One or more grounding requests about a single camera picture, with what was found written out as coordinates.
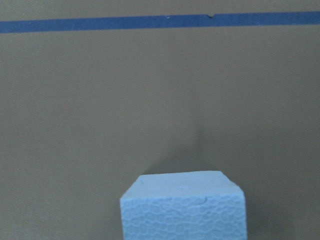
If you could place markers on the light blue foam block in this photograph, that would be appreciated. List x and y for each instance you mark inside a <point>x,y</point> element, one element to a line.
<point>196,205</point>

